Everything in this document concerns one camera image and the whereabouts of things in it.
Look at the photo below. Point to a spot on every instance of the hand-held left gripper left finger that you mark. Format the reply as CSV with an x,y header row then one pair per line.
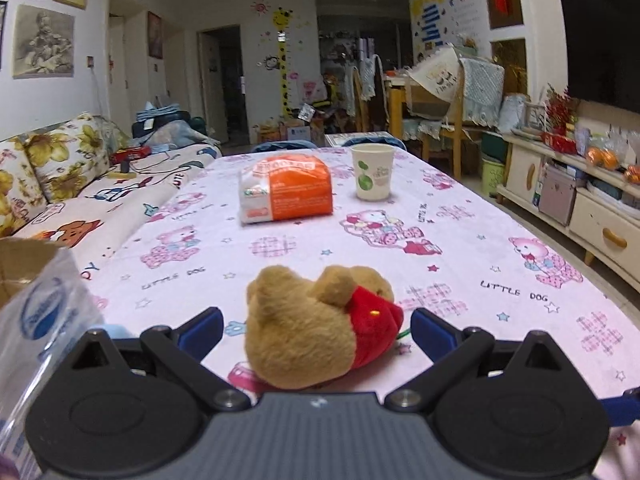
x,y
200,330

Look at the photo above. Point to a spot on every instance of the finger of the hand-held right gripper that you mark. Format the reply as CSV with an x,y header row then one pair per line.
x,y
625,410

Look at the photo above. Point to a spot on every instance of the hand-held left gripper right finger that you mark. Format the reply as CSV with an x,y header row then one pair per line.
x,y
432,332

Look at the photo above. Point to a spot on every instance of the brown teddy bear red shirt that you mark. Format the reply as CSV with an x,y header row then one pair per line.
x,y
300,330

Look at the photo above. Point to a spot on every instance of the brown cardboard box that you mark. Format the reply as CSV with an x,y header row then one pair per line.
x,y
20,265

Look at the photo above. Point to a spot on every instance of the cartoon printed sofa cover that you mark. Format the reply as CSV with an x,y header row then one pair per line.
x,y
125,195

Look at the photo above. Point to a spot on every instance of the clear plastic bag blue print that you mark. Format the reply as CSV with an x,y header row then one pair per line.
x,y
45,320

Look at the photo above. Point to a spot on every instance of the green waste bin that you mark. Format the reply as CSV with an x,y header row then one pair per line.
x,y
492,177

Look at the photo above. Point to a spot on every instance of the orange tissue pack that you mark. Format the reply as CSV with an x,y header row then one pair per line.
x,y
295,190

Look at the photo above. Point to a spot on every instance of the white paper cup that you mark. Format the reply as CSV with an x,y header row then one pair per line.
x,y
372,172

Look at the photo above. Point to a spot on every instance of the cream television cabinet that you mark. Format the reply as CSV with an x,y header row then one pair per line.
x,y
600,230

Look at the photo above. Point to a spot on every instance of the grey blue blanket heap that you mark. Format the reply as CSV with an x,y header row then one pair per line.
x,y
180,136

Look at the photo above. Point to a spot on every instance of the blue chair back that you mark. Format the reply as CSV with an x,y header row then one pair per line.
x,y
285,145
375,139

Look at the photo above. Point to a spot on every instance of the black bag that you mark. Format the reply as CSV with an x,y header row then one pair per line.
x,y
160,127

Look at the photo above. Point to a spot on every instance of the small yellow floral pillow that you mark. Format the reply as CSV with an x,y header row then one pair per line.
x,y
70,160

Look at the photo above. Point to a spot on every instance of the white blue carton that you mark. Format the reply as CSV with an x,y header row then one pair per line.
x,y
298,133

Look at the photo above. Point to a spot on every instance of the red gift box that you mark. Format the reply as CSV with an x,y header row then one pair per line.
x,y
560,143

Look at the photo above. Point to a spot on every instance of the large yellow floral pillow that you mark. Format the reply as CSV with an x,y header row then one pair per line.
x,y
17,190

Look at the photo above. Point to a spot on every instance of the orange fruit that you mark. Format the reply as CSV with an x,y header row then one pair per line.
x,y
611,160
632,174
595,156

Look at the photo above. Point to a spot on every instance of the wooden chair with lace cover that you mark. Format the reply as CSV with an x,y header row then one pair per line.
x,y
480,90

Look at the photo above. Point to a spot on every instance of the wooden chair with draped cloth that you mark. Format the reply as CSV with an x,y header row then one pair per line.
x,y
367,85

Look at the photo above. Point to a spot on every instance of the red flower arrangement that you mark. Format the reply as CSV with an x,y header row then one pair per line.
x,y
560,110

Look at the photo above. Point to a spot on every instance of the cream canvas bag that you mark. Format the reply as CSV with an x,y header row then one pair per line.
x,y
435,75

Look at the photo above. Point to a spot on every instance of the narrow framed picture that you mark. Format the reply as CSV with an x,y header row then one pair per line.
x,y
155,35

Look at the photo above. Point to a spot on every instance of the sketch portrait picture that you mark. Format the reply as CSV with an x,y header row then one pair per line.
x,y
44,42

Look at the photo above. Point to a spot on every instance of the black television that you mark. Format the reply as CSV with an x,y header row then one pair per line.
x,y
600,45

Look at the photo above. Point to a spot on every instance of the black framed bird picture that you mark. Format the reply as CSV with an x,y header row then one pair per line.
x,y
2,35

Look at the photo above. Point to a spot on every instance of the monkey wall sticker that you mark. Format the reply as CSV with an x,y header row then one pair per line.
x,y
271,62

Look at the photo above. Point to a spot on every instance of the giraffe height wall sticker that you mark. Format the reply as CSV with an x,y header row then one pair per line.
x,y
284,60

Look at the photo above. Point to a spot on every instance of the blue wall sticker chart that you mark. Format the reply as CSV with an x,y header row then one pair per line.
x,y
429,17

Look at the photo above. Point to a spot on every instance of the sun wall sticker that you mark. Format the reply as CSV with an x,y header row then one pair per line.
x,y
259,8

